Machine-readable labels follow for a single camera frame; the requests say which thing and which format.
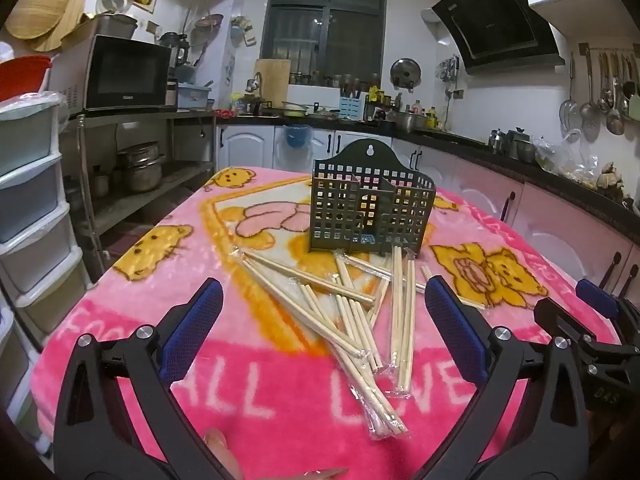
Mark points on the round wooden cutting boards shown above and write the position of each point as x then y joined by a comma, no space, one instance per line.
45,5

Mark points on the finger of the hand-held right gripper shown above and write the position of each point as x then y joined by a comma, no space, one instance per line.
555,317
595,297

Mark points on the grey plastic bin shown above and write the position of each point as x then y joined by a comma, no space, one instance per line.
117,27

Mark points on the hanging metal pan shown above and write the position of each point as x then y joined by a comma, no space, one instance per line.
209,20

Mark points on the stacked steel pots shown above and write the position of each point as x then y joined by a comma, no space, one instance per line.
142,172

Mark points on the dark blender jug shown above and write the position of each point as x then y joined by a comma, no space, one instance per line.
172,47

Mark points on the small steel kettle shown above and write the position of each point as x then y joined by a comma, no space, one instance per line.
496,141

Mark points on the dark perforated utensil holder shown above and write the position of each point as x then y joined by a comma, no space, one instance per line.
350,200

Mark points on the blue plastic bag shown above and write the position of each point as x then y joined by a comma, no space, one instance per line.
297,135

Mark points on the metal faucet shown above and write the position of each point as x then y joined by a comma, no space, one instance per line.
257,80

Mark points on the pile of ginger roots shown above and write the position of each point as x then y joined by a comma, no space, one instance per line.
612,177

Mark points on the pink printed blanket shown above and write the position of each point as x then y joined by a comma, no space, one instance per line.
150,280

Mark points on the black kitchen countertop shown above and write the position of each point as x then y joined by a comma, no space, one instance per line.
565,185

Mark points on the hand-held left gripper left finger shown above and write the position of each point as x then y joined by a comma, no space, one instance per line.
195,322

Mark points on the row of hanging metal ladles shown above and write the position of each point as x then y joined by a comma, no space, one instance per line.
615,110

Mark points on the wooden cutting board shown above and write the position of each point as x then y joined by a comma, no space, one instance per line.
272,82

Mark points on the black range hood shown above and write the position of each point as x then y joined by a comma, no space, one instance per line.
495,15

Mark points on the hanging paper package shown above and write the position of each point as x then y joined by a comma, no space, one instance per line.
245,32

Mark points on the hanging kitchen tools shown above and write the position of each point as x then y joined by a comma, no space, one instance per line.
450,67

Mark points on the red plastic basin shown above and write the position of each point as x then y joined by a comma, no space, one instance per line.
22,77

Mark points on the white kitchen cabinets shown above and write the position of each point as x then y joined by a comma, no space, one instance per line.
250,145

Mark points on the blue knife block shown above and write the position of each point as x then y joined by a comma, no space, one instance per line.
350,109

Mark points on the group of condiment bottles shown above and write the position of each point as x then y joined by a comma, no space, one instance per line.
431,116

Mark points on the steel canister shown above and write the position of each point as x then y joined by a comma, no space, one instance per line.
520,146

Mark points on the yellow plastic container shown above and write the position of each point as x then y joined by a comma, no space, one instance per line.
375,95

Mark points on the red cloth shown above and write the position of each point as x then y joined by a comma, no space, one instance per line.
224,113

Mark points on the pile of chopsticks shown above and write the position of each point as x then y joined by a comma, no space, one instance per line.
400,320

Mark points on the round wooden board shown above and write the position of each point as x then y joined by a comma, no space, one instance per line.
67,35

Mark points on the black microwave oven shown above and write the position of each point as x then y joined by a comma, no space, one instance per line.
130,72

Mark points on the metal pot lid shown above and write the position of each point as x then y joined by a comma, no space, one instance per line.
406,74

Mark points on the person's left hand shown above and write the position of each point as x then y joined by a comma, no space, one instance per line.
220,442

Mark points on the white plastic drawer unit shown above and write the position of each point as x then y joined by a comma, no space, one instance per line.
30,180

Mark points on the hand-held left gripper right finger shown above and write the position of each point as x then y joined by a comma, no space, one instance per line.
455,332

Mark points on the row of glass jars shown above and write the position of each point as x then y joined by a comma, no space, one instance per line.
320,80

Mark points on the metal storage rack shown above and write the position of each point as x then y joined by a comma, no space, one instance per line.
190,115

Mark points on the clear plastic bag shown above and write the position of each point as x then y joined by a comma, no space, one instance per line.
555,155

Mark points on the dark framed window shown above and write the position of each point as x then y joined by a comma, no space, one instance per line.
325,25

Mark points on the steel basin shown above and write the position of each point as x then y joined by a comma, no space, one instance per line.
410,121

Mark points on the stacked bowls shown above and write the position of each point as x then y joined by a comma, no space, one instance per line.
295,109

